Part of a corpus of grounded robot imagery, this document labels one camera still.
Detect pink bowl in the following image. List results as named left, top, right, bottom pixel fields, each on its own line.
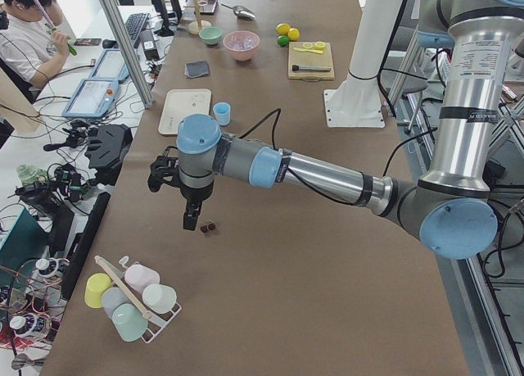
left=223, top=30, right=260, bottom=61

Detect wooden cutting board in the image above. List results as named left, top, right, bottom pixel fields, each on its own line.
left=287, top=42, right=335, bottom=81

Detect light blue plastic cup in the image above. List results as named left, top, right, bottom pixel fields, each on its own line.
left=213, top=102, right=231, bottom=126

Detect metal ice scoop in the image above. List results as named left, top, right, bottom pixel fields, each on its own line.
left=222, top=3, right=256, bottom=20

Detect yellow lemon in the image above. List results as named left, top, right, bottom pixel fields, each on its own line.
left=275, top=23, right=291, bottom=36
left=287, top=28, right=300, bottom=41

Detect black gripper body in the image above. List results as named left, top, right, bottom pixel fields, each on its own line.
left=147, top=146, right=213, bottom=206

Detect wooden mug tree stand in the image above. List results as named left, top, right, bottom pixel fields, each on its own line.
left=187, top=0, right=211, bottom=35

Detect black plastic device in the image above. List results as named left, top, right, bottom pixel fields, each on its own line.
left=84, top=125, right=133, bottom=185

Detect white cup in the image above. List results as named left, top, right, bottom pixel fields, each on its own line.
left=142, top=283, right=178, bottom=314

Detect black keyboard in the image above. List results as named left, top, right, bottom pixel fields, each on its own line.
left=124, top=13, right=149, bottom=48

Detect white wire cup rack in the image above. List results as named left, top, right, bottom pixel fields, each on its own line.
left=114, top=265, right=182, bottom=343

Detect yellow plastic knife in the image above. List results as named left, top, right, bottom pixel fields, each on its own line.
left=292, top=47, right=324, bottom=55

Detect grey cup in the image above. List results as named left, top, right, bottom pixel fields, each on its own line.
left=102, top=286, right=128, bottom=319

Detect person in white shirt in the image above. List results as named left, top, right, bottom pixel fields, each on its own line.
left=1, top=0, right=71, bottom=89

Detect cream rabbit tray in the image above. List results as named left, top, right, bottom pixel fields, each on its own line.
left=158, top=88, right=212, bottom=136

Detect grey folded cloth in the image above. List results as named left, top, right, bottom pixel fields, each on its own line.
left=184, top=61, right=210, bottom=79

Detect steel muddler black tip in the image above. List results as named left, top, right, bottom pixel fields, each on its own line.
left=291, top=65, right=332, bottom=72

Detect pink cup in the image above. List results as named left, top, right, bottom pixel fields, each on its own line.
left=124, top=264, right=160, bottom=295

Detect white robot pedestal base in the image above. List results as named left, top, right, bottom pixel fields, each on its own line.
left=324, top=0, right=405, bottom=128

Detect dark red cherry pair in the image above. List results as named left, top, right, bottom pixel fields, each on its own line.
left=200, top=220, right=216, bottom=233

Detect green lime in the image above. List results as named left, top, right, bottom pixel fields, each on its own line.
left=277, top=35, right=289, bottom=47

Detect aluminium frame post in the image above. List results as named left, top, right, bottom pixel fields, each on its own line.
left=99, top=0, right=153, bottom=109

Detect yellow cup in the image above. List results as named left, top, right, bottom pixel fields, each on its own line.
left=84, top=273, right=112, bottom=309

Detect wooden rack handle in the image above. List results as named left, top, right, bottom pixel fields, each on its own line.
left=94, top=256, right=152, bottom=319

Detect mint green bowl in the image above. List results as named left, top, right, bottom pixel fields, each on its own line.
left=199, top=26, right=223, bottom=46

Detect clear ice cubes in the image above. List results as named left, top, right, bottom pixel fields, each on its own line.
left=225, top=34, right=259, bottom=52

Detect teach pendant tablet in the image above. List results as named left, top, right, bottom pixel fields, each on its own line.
left=62, top=77, right=120, bottom=119
left=90, top=48, right=129, bottom=84

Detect mint green cup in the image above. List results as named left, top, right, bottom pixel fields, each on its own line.
left=111, top=303, right=148, bottom=342

